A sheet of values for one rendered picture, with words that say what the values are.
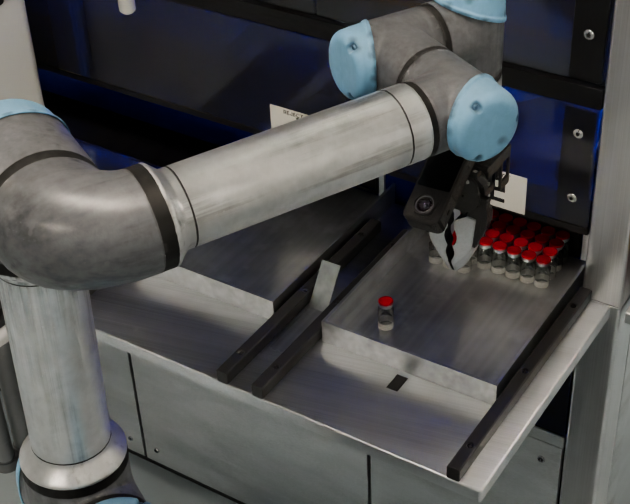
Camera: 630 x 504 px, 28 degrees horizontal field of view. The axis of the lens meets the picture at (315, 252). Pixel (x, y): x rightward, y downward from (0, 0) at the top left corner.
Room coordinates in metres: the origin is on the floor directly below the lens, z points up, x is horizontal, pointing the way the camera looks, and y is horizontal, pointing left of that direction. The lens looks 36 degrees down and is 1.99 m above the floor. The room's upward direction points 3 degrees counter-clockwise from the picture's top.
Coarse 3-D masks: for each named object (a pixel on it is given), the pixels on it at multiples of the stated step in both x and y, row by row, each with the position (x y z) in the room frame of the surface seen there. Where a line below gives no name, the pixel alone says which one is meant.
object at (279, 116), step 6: (270, 108) 1.66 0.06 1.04; (276, 108) 1.66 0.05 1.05; (282, 108) 1.65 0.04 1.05; (270, 114) 1.67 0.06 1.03; (276, 114) 1.66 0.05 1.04; (282, 114) 1.65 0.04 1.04; (288, 114) 1.65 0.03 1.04; (294, 114) 1.64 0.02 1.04; (300, 114) 1.63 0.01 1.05; (306, 114) 1.63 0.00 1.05; (276, 120) 1.66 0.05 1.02; (282, 120) 1.65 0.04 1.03; (288, 120) 1.65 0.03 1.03; (276, 126) 1.66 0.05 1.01
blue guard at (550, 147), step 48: (48, 0) 1.91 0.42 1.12; (96, 0) 1.85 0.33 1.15; (144, 0) 1.79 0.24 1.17; (48, 48) 1.92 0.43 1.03; (96, 48) 1.86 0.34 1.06; (144, 48) 1.80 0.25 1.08; (192, 48) 1.75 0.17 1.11; (240, 48) 1.69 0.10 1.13; (288, 48) 1.64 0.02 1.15; (192, 96) 1.75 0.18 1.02; (240, 96) 1.70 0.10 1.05; (288, 96) 1.65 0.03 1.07; (336, 96) 1.60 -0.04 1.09; (528, 96) 1.43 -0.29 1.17; (528, 144) 1.43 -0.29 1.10; (576, 144) 1.39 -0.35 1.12; (528, 192) 1.43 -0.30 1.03; (576, 192) 1.39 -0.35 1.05
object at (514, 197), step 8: (512, 176) 1.44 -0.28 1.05; (496, 184) 1.45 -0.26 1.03; (512, 184) 1.44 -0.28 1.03; (520, 184) 1.43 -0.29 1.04; (496, 192) 1.45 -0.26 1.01; (512, 192) 1.44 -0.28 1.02; (520, 192) 1.43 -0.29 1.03; (504, 200) 1.44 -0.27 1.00; (512, 200) 1.44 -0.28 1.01; (520, 200) 1.43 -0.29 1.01; (504, 208) 1.44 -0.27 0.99; (512, 208) 1.44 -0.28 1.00; (520, 208) 1.43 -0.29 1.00
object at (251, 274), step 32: (352, 192) 1.67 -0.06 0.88; (384, 192) 1.61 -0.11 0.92; (256, 224) 1.59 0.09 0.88; (288, 224) 1.59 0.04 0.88; (320, 224) 1.58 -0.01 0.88; (352, 224) 1.53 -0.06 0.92; (192, 256) 1.51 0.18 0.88; (224, 256) 1.51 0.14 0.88; (256, 256) 1.51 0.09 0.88; (288, 256) 1.50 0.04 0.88; (320, 256) 1.46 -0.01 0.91; (192, 288) 1.43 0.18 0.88; (224, 288) 1.40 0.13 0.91; (256, 288) 1.43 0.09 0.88; (288, 288) 1.39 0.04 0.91
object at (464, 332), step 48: (384, 288) 1.41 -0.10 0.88; (432, 288) 1.41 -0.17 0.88; (480, 288) 1.40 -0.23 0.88; (528, 288) 1.40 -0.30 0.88; (576, 288) 1.38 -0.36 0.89; (336, 336) 1.29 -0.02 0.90; (384, 336) 1.31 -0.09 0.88; (432, 336) 1.30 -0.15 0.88; (480, 336) 1.30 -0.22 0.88; (528, 336) 1.29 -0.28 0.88; (480, 384) 1.18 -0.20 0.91
